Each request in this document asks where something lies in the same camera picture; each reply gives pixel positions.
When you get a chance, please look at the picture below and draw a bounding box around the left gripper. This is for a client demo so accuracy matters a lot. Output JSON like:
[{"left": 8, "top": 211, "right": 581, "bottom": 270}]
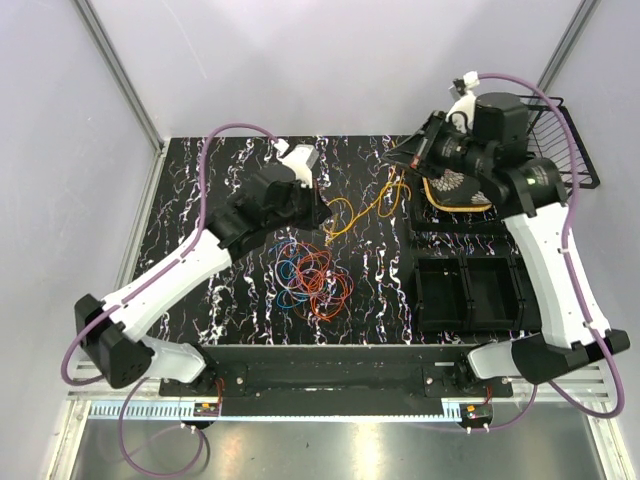
[{"left": 266, "top": 176, "right": 333, "bottom": 234}]

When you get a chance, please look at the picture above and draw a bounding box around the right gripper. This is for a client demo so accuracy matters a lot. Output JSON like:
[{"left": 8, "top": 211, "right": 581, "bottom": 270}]
[{"left": 382, "top": 110, "right": 493, "bottom": 180}]

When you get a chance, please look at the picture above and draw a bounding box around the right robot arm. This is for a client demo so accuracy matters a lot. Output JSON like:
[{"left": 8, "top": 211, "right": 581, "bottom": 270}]
[{"left": 383, "top": 92, "right": 630, "bottom": 397}]

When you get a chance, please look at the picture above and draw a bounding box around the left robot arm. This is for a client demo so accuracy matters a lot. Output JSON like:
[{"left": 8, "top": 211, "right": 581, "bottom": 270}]
[{"left": 74, "top": 160, "right": 331, "bottom": 396}]

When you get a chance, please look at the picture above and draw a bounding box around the floral black cushion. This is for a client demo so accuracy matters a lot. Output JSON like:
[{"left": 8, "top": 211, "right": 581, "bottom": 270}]
[{"left": 423, "top": 170, "right": 492, "bottom": 213}]

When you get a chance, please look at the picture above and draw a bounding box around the black tray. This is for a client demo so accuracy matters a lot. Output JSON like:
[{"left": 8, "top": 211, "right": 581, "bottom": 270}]
[{"left": 405, "top": 174, "right": 507, "bottom": 235}]

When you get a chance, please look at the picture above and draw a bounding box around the black marble pattern mat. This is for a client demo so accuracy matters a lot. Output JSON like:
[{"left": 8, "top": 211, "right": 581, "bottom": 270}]
[{"left": 151, "top": 136, "right": 529, "bottom": 346}]

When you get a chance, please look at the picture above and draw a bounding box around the black bin left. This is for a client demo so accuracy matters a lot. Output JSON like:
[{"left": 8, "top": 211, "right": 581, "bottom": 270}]
[{"left": 413, "top": 257, "right": 470, "bottom": 333}]

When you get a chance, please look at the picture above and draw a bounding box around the black bin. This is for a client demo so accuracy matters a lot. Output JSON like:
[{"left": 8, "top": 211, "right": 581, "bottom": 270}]
[
  {"left": 513, "top": 256, "right": 541, "bottom": 332},
  {"left": 413, "top": 257, "right": 470, "bottom": 333},
  {"left": 467, "top": 257, "right": 520, "bottom": 332}
]

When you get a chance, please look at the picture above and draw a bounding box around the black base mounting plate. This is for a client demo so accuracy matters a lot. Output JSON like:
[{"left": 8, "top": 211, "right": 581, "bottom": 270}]
[{"left": 158, "top": 342, "right": 531, "bottom": 399}]

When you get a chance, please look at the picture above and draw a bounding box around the black bin middle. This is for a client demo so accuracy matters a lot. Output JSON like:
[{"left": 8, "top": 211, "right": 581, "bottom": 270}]
[{"left": 467, "top": 257, "right": 520, "bottom": 332}]

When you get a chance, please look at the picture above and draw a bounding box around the black bin right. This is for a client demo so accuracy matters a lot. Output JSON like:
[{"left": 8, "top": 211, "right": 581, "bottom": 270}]
[{"left": 513, "top": 256, "right": 541, "bottom": 332}]

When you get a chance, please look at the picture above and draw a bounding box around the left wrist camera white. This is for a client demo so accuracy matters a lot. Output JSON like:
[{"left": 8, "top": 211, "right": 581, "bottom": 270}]
[{"left": 273, "top": 138, "right": 319, "bottom": 188}]

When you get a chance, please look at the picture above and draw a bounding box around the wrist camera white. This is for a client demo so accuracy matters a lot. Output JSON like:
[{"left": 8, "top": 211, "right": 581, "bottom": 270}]
[
  {"left": 446, "top": 71, "right": 480, "bottom": 133},
  {"left": 273, "top": 138, "right": 319, "bottom": 188}
]

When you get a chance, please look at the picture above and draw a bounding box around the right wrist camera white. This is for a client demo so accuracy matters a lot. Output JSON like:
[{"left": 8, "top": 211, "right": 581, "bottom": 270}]
[{"left": 446, "top": 71, "right": 480, "bottom": 133}]

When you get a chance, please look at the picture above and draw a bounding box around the white cable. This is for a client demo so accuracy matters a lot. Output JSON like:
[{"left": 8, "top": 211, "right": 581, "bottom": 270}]
[{"left": 269, "top": 249, "right": 301, "bottom": 296}]

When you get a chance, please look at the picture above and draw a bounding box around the blue cable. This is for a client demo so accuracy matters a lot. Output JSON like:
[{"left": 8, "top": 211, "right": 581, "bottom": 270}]
[{"left": 273, "top": 257, "right": 314, "bottom": 310}]

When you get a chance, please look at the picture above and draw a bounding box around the black wire dish rack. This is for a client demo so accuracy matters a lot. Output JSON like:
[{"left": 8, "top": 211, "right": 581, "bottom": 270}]
[{"left": 520, "top": 95, "right": 601, "bottom": 191}]

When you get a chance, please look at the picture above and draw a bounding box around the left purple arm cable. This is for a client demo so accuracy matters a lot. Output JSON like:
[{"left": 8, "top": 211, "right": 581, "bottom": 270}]
[{"left": 59, "top": 122, "right": 281, "bottom": 475}]

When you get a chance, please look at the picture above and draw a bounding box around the right aluminium frame post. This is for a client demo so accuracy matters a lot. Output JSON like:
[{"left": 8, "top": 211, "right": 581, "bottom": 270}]
[{"left": 537, "top": 0, "right": 601, "bottom": 94}]

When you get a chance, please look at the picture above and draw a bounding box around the aluminium frame post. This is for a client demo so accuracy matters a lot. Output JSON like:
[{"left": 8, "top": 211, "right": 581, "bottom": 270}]
[
  {"left": 537, "top": 0, "right": 601, "bottom": 94},
  {"left": 71, "top": 0, "right": 164, "bottom": 153}
]

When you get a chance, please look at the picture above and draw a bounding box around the left aluminium frame post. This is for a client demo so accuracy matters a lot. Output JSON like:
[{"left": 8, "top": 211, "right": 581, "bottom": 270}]
[{"left": 71, "top": 0, "right": 164, "bottom": 153}]

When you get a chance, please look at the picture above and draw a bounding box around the aluminium rail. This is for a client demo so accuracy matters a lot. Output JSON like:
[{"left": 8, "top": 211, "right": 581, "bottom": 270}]
[{"left": 78, "top": 366, "right": 613, "bottom": 424}]

